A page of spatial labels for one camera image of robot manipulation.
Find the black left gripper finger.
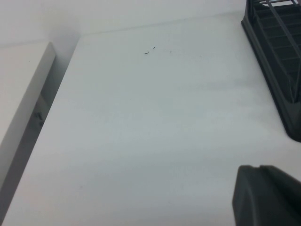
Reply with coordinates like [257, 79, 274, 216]
[231, 164, 301, 226]

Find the black plastic drip tray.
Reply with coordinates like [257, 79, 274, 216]
[241, 0, 301, 142]

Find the black wire dish rack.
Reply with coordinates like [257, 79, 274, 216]
[253, 0, 301, 102]

